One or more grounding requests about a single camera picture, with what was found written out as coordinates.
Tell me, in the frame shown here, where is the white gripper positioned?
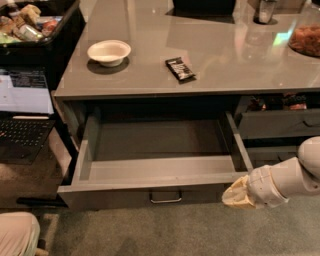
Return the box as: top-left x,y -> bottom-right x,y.
222,165 -> 289,209

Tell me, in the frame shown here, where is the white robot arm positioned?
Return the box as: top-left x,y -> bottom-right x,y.
222,136 -> 320,210

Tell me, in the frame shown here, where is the black candy bar wrapper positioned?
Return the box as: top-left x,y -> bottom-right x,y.
165,57 -> 195,81

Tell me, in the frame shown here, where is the clear jar of snacks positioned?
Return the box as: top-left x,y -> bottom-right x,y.
288,1 -> 320,58

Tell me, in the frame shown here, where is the metal cup on counter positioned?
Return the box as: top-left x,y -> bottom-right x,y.
253,0 -> 278,25

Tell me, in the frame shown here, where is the white paper bowl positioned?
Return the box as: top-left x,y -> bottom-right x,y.
87,40 -> 131,67

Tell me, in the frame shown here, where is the black laptop stand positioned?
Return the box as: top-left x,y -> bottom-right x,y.
16,113 -> 79,208

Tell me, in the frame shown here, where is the person's beige trouser knee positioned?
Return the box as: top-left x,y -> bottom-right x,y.
0,212 -> 40,256

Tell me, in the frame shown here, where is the black laptop computer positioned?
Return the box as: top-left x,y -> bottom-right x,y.
0,69 -> 55,165

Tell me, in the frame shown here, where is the black bin of groceries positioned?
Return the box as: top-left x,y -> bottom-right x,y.
0,0 -> 86,91

